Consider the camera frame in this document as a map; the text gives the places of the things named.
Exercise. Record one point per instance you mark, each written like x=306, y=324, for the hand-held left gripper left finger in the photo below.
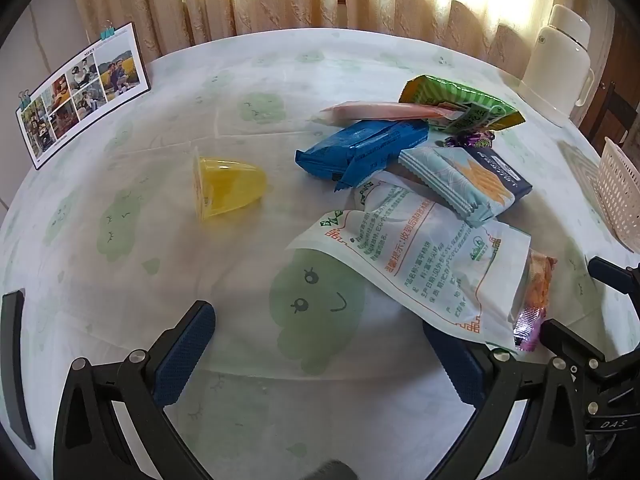
x=185, y=355

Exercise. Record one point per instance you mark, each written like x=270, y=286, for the white printed snack bag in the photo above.
x=425, y=260

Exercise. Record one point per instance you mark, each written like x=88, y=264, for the beige curtain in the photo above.
x=200, y=0

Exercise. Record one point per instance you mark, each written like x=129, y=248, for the orange snack packet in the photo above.
x=540, y=280

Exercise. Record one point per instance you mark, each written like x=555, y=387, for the dark wooden chair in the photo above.
x=607, y=105

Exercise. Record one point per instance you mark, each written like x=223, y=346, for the white thermos jug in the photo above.
x=550, y=70

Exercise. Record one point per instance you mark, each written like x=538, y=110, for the light blue snack packet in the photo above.
x=465, y=180

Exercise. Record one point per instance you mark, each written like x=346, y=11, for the brown wooden door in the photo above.
x=622, y=45

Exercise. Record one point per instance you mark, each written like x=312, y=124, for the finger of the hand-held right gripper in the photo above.
x=612, y=275
x=570, y=342

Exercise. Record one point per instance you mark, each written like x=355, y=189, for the green snack bag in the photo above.
x=450, y=91

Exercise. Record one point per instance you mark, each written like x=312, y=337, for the long pink snack stick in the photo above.
x=375, y=111

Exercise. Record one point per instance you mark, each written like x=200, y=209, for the photo collage board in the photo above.
x=75, y=95

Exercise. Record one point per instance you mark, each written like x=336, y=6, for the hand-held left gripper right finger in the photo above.
x=457, y=367

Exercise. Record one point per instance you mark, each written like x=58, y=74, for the teal binder clip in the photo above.
x=23, y=100
x=106, y=31

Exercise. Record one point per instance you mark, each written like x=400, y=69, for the yellow jelly cup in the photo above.
x=230, y=185

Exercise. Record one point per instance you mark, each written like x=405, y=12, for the purple wrapped candy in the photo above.
x=477, y=139

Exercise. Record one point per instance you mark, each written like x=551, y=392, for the white plastic basket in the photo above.
x=620, y=195

